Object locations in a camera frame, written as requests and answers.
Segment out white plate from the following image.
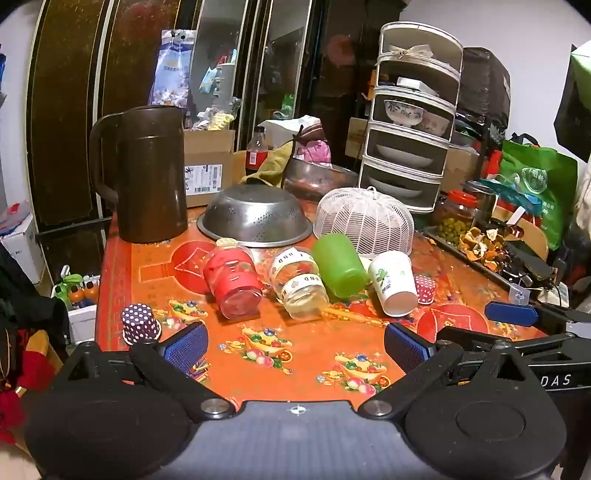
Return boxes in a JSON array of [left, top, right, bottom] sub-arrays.
[[375, 144, 435, 168], [369, 178, 424, 197]]

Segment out clear cup with patterned band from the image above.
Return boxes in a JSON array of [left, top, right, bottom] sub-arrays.
[[269, 247, 330, 320]]

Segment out cardboard box with label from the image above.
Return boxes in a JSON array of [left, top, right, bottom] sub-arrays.
[[184, 129, 236, 208]]

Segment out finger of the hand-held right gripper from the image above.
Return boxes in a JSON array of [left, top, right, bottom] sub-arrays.
[[436, 325, 583, 357], [485, 301, 591, 328]]

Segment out white plastic bag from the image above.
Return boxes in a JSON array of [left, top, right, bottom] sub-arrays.
[[257, 117, 324, 149]]

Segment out white plastic basket cover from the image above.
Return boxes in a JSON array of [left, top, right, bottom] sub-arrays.
[[313, 187, 415, 256]]

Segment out pale patterned bowl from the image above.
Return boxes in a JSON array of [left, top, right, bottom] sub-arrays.
[[422, 111, 451, 136]]

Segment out brown plastic pitcher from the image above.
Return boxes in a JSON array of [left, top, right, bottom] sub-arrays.
[[89, 105, 188, 244]]

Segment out white paper cup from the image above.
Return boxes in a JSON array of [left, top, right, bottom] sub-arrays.
[[368, 251, 419, 318]]

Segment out black bag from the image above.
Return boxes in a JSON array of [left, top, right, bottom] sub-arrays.
[[461, 46, 511, 145]]

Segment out metal canister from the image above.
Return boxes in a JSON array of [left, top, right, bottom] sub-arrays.
[[464, 181, 498, 217]]

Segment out metal basin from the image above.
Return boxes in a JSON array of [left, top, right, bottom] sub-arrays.
[[283, 157, 359, 202]]

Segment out white cardboard box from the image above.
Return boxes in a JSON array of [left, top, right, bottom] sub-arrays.
[[0, 212, 47, 285]]

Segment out red plastic cup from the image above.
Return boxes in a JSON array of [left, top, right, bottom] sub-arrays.
[[203, 237, 264, 320]]

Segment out red cloth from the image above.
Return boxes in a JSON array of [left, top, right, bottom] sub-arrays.
[[0, 348, 52, 445]]

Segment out dark wooden wardrobe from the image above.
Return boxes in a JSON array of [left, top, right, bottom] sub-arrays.
[[25, 0, 402, 278]]

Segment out dark tray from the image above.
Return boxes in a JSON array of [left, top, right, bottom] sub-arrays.
[[422, 225, 555, 288]]

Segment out purple polka dot cup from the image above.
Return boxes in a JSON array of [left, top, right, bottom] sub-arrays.
[[121, 303, 162, 344]]

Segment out red polka dot cup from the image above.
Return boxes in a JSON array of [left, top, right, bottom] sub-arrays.
[[414, 274, 437, 305]]

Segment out dark hanging bag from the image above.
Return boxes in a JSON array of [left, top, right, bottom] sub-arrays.
[[553, 44, 591, 163]]

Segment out blue snack bag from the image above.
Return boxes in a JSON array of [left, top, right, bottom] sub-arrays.
[[148, 28, 197, 108]]

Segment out yellow-green cloth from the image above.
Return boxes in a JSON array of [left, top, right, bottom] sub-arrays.
[[252, 143, 296, 188]]

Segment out metal colander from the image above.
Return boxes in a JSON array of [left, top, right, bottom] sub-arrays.
[[197, 184, 314, 247]]

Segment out box of toy bottles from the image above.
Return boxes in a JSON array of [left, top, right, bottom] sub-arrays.
[[51, 265, 100, 345]]

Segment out green plastic cup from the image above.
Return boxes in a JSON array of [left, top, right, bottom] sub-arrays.
[[312, 233, 369, 299]]

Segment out blue patterned bowl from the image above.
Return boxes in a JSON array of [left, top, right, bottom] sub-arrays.
[[384, 99, 426, 126]]

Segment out red printed tablecloth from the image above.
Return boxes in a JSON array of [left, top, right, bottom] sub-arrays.
[[95, 203, 550, 403]]

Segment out red-lidded jar of olives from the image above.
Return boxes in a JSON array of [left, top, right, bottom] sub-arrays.
[[436, 190, 478, 244]]

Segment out green shopping bag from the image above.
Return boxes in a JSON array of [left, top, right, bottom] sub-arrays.
[[498, 137, 579, 251]]

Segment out white tiered mesh rack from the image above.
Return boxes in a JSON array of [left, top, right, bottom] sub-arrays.
[[359, 21, 464, 214]]

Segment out dark clothing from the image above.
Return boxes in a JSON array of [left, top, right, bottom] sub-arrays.
[[0, 242, 71, 370]]

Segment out pink cloth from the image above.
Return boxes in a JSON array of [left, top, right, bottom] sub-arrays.
[[295, 138, 333, 165]]

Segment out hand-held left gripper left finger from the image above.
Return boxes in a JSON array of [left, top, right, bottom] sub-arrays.
[[59, 322, 237, 422]]

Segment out cola bottle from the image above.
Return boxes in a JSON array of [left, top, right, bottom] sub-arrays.
[[245, 126, 269, 177]]

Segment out dried orange peels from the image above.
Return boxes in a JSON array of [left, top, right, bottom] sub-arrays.
[[459, 226, 507, 271]]

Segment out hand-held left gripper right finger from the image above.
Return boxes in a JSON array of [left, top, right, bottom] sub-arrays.
[[358, 322, 537, 420]]

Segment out plain cardboard box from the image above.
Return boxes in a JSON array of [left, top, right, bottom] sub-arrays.
[[444, 145, 482, 193]]

